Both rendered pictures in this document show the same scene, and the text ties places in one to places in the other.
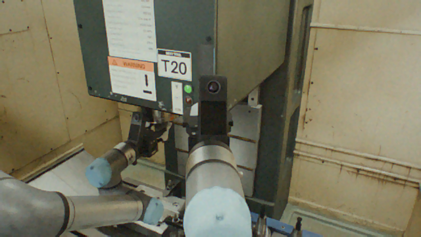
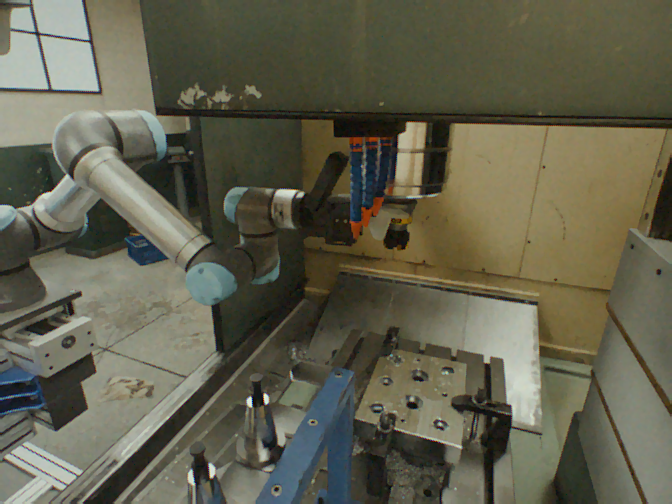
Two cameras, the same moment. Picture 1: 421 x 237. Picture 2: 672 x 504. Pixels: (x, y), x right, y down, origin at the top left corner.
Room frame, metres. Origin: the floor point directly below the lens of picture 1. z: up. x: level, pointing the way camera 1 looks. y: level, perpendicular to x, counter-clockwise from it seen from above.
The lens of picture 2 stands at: (0.85, -0.47, 1.64)
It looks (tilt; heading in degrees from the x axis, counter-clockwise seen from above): 21 degrees down; 82
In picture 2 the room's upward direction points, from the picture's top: 1 degrees clockwise
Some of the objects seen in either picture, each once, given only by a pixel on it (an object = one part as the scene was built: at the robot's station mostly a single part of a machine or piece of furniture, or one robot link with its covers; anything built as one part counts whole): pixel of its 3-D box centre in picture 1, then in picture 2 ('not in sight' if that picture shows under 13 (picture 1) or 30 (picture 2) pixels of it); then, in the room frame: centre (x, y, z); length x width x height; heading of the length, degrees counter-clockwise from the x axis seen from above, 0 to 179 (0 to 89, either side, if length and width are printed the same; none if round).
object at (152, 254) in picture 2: not in sight; (159, 245); (-0.58, 3.91, 0.11); 0.62 x 0.42 x 0.22; 37
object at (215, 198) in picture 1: (216, 210); not in sight; (0.31, -0.01, 1.71); 0.11 x 0.08 x 0.09; 3
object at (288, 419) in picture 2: not in sight; (280, 419); (0.84, -0.02, 1.21); 0.07 x 0.05 x 0.01; 153
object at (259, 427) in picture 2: not in sight; (259, 421); (0.81, -0.07, 1.26); 0.04 x 0.04 x 0.07
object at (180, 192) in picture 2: not in sight; (179, 182); (-0.63, 5.30, 0.57); 0.47 x 0.37 x 1.14; 29
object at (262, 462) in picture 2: not in sight; (261, 448); (0.81, -0.07, 1.21); 0.06 x 0.06 x 0.03
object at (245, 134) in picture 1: (214, 143); (647, 414); (1.45, -0.03, 1.16); 0.48 x 0.05 x 0.51; 63
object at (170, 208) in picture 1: (150, 210); (415, 396); (1.16, 0.27, 0.96); 0.29 x 0.23 x 0.05; 63
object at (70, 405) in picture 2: not in sight; (28, 386); (0.12, 0.52, 0.89); 0.36 x 0.10 x 0.09; 149
